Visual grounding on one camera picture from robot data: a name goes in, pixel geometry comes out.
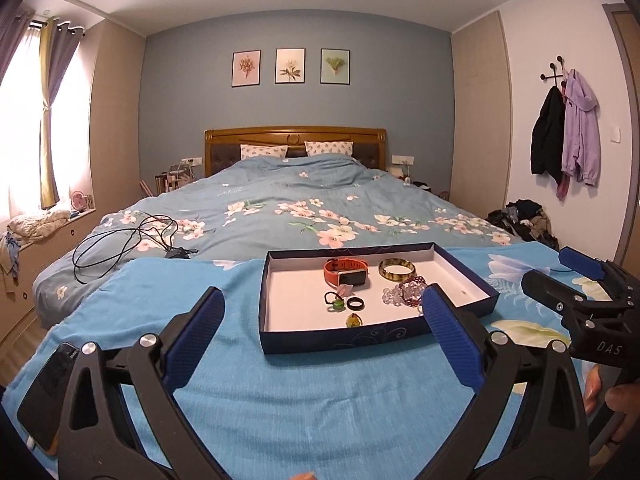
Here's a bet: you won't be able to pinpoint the purple beaded bracelet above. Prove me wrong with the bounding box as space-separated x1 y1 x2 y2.
397 276 431 309

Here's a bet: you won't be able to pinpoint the yellow green pendant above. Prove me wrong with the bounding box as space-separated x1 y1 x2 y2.
345 313 363 328

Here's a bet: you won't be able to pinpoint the pink butterfly hair clip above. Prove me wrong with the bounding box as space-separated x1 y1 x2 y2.
336 284 354 298

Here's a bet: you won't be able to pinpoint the orange smart watch band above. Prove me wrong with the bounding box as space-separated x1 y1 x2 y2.
323 257 369 287

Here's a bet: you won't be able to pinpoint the navy white jewelry tray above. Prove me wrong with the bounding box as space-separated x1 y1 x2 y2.
259 243 499 354

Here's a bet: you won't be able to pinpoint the right hand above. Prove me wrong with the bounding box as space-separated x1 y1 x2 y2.
584 364 640 444

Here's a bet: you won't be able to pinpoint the pile of dark clothes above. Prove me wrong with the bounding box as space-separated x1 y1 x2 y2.
486 200 560 250

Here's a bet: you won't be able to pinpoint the light blue floral towel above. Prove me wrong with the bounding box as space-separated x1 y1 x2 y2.
0 242 618 480

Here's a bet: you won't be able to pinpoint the purple jacket on hook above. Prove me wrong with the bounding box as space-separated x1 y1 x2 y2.
562 70 601 188

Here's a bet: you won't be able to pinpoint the black jacket on hook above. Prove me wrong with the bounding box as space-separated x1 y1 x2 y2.
530 86 565 185

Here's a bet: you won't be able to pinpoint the black smartphone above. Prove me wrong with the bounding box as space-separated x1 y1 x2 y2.
17 342 79 456

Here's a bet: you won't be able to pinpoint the blue floral duvet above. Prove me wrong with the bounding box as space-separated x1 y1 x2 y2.
32 154 519 328

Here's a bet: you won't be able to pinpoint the bedside clutter items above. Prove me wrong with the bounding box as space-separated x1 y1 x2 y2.
139 162 195 197

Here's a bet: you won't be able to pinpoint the crumpled clothes on sill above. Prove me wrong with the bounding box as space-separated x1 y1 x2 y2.
8 209 70 244

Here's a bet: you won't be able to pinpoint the wooden bed headboard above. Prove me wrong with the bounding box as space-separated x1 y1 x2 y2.
204 126 387 177

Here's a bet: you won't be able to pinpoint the left polka dot pillow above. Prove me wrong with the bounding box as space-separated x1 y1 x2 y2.
240 144 288 160

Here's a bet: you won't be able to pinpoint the polka dot pillow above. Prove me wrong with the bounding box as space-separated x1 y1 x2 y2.
305 141 354 156
240 144 288 160

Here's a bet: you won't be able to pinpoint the right polka dot pillow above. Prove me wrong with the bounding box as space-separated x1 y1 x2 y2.
305 141 354 156

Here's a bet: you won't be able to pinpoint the pink flower framed picture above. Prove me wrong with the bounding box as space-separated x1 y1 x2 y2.
231 50 262 88

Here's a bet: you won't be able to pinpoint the white flower framed picture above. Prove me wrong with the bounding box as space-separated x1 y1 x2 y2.
274 48 306 84

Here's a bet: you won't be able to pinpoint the green leaf framed picture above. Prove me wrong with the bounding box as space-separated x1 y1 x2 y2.
320 48 350 86

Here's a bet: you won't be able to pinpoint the grey and yellow curtain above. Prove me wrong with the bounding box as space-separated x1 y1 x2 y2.
37 15 87 212

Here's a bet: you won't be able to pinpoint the black cable bundle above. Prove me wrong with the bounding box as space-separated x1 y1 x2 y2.
70 211 201 285

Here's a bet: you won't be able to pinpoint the white light switch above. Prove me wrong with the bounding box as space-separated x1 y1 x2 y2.
610 127 620 144

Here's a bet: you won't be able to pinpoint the white wall socket left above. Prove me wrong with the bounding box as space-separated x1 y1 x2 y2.
180 157 203 167

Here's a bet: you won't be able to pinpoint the black wall coat hook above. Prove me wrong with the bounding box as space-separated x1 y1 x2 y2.
539 55 567 89

